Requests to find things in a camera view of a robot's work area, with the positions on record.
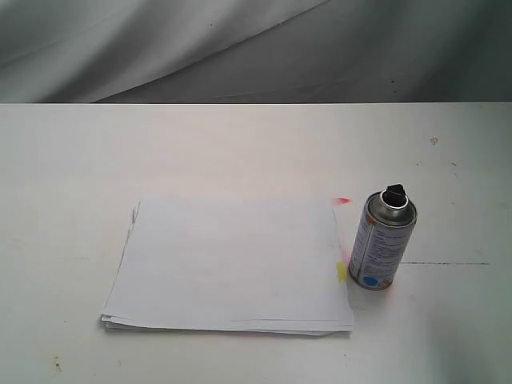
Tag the white paper stack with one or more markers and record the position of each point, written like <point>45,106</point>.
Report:
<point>231,264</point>

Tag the grey backdrop cloth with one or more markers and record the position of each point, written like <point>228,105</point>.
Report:
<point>255,51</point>

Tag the silver spray paint can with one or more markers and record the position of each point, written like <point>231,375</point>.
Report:
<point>386,225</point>

